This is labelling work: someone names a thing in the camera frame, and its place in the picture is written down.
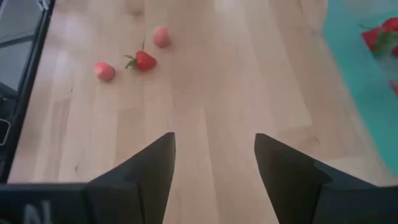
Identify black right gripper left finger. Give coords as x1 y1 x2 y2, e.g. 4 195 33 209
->
84 132 177 224

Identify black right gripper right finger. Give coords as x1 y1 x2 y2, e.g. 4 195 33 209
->
253 133 398 224

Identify teal translucent tupperware container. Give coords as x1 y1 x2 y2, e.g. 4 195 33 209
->
322 0 398 177

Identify black table edge rail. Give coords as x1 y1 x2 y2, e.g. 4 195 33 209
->
0 0 56 184

